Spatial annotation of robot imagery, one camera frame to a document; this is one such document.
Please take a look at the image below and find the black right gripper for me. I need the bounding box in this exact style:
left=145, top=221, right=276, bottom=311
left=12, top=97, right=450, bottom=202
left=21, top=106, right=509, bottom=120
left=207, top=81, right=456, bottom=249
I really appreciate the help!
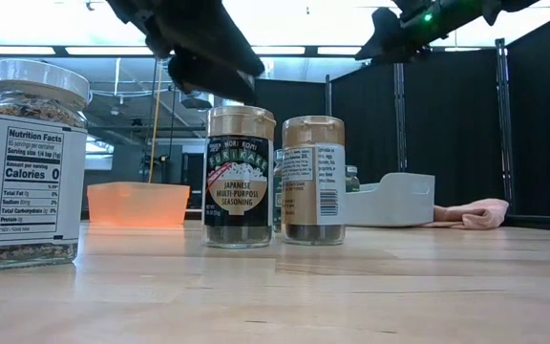
left=354, top=8, right=432, bottom=63

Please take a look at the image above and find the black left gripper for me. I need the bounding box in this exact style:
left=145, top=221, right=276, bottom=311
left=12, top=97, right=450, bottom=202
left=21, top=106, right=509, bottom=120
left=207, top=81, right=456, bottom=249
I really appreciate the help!
left=105, top=0, right=266, bottom=104

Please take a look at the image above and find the gold-lid furikake seasoning jar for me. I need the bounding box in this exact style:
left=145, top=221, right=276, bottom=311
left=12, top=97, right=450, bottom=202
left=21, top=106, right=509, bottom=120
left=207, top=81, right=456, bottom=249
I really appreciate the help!
left=201, top=105, right=277, bottom=249
left=281, top=115, right=347, bottom=247

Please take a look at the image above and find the white-lid spice jar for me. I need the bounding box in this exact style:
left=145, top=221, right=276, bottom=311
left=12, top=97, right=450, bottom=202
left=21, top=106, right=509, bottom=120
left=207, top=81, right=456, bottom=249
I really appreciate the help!
left=0, top=58, right=93, bottom=272

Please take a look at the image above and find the black hanging lamp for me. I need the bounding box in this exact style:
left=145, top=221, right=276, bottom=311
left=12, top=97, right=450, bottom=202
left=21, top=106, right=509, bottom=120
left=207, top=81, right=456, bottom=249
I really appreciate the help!
left=180, top=91, right=214, bottom=111

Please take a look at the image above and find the black curtain panel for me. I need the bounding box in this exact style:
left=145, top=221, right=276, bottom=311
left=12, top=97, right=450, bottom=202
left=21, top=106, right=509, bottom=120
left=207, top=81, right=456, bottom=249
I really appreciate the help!
left=330, top=61, right=397, bottom=185
left=404, top=50, right=499, bottom=207
left=254, top=78, right=328, bottom=150
left=506, top=4, right=550, bottom=219

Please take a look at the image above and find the orange translucent plastic bin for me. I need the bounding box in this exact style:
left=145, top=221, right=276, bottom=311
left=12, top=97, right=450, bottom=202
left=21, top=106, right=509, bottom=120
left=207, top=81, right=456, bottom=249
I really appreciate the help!
left=87, top=181, right=191, bottom=228

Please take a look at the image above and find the white plastic bin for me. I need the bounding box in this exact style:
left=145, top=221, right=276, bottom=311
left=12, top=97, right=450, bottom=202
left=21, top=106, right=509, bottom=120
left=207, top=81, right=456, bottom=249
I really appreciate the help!
left=344, top=172, right=436, bottom=227

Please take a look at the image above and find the pink cloth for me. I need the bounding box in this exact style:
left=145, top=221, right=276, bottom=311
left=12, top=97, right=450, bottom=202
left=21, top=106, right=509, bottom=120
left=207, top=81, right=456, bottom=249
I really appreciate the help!
left=422, top=198, right=510, bottom=231

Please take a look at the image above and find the slotted metal frame post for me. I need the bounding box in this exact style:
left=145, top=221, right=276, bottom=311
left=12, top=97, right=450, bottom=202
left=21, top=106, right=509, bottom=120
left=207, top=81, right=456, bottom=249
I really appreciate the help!
left=393, top=61, right=408, bottom=173
left=494, top=37, right=516, bottom=216

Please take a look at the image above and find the yellow hanging cable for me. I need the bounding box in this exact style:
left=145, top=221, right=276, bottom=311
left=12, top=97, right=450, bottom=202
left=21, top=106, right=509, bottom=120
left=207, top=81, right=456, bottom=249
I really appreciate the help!
left=148, top=59, right=165, bottom=184

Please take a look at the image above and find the black hanging cable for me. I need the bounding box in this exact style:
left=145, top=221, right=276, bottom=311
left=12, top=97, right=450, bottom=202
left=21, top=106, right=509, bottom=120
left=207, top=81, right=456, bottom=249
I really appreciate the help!
left=167, top=90, right=177, bottom=183

